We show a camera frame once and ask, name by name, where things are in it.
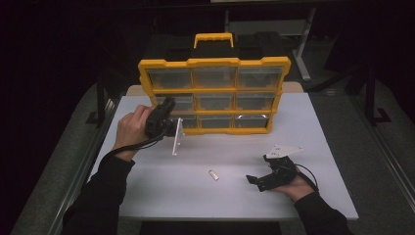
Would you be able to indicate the yellow drawer organizer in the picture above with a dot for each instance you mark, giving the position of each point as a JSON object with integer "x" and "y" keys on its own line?
{"x": 213, "y": 62}

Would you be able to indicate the grid of clear drawers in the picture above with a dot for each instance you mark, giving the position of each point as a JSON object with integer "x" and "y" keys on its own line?
{"x": 213, "y": 76}

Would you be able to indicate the white metal table frame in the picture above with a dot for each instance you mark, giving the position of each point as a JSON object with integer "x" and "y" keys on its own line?
{"x": 301, "y": 49}

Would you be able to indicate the aluminium rail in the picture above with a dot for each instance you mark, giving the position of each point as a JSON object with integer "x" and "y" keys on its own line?
{"x": 76, "y": 182}
{"x": 388, "y": 153}

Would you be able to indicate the small beige rectangular piece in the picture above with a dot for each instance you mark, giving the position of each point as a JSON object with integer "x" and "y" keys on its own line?
{"x": 213, "y": 175}

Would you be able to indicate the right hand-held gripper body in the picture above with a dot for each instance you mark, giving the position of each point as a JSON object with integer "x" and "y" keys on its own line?
{"x": 282, "y": 164}

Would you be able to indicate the person's right hand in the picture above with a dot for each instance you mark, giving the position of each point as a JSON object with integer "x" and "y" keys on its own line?
{"x": 295, "y": 189}

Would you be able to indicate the person's left hand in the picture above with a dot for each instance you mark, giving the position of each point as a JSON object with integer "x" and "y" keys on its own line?
{"x": 132, "y": 130}

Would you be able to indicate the black metal stand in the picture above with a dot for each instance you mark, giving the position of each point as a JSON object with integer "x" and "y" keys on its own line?
{"x": 100, "y": 107}
{"x": 372, "y": 104}

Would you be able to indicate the clear plastic drawer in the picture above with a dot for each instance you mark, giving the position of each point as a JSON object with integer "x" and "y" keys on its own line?
{"x": 184, "y": 103}

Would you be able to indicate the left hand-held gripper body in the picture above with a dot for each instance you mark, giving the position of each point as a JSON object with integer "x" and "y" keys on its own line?
{"x": 160, "y": 125}

